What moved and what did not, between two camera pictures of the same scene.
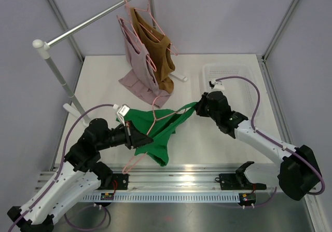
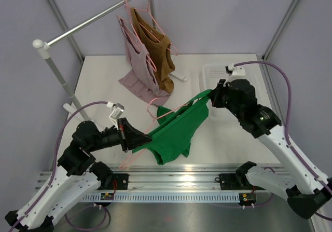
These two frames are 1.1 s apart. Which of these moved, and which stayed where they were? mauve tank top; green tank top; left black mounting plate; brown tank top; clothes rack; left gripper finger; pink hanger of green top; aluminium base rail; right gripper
Moved: right gripper; pink hanger of green top; green tank top
Stayed: mauve tank top; aluminium base rail; clothes rack; left gripper finger; left black mounting plate; brown tank top
